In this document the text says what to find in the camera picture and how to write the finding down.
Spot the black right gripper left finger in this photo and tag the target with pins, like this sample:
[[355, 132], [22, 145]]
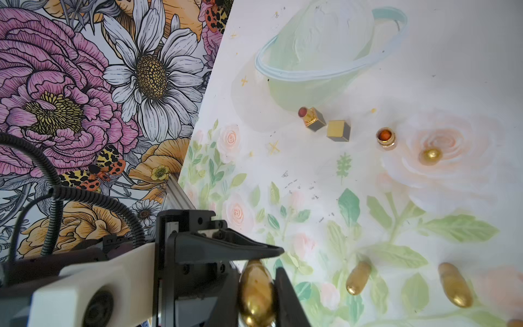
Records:
[[225, 245]]

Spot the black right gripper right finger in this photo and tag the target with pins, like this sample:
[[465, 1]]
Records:
[[289, 311]]

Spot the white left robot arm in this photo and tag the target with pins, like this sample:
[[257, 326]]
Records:
[[118, 292]]

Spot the aluminium corner post left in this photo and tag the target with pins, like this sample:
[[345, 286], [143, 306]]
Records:
[[175, 197]]

